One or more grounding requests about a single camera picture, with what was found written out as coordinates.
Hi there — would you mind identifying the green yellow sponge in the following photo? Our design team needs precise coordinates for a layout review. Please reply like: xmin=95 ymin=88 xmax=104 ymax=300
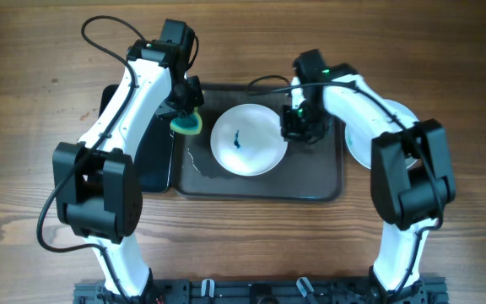
xmin=170 ymin=108 xmax=203 ymax=136

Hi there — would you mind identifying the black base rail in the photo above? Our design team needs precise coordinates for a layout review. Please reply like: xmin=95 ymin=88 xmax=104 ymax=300
xmin=73 ymin=277 xmax=450 ymax=304

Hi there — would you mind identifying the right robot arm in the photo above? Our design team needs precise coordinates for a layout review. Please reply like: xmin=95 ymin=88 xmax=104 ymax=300
xmin=281 ymin=49 xmax=456 ymax=303

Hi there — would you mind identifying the white plate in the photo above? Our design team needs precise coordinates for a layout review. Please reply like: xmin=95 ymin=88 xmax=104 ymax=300
xmin=210 ymin=104 xmax=288 ymax=176
xmin=345 ymin=99 xmax=419 ymax=169

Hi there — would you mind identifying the left black cable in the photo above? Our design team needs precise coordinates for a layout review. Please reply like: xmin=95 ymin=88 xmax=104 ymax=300
xmin=35 ymin=15 xmax=147 ymax=304

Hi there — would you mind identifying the right black cable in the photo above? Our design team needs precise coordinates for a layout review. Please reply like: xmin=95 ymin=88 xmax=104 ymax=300
xmin=246 ymin=74 xmax=445 ymax=296

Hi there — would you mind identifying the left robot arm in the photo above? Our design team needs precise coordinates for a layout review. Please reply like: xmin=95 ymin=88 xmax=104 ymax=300
xmin=36 ymin=19 xmax=204 ymax=303

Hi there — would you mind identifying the black cable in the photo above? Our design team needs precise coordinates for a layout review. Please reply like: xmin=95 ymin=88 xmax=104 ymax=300
xmin=246 ymin=74 xmax=445 ymax=296
xmin=35 ymin=15 xmax=147 ymax=304

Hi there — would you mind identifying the dark brown serving tray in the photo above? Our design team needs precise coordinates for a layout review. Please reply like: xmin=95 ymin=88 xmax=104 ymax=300
xmin=170 ymin=84 xmax=344 ymax=202

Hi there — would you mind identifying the black water tray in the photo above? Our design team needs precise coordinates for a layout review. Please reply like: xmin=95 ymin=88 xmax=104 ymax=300
xmin=95 ymin=84 xmax=174 ymax=193

